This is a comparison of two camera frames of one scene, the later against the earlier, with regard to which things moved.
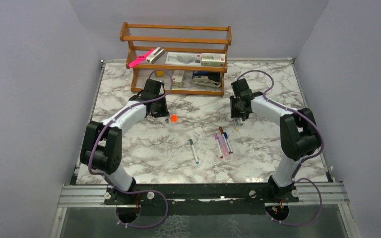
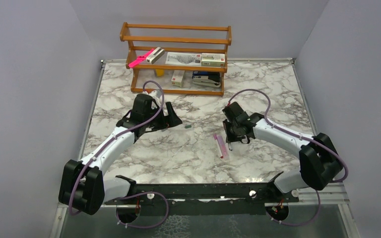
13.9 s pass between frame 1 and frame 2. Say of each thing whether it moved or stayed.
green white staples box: stayed
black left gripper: moved
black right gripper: moved
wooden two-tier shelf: stayed
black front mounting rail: stayed
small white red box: stayed
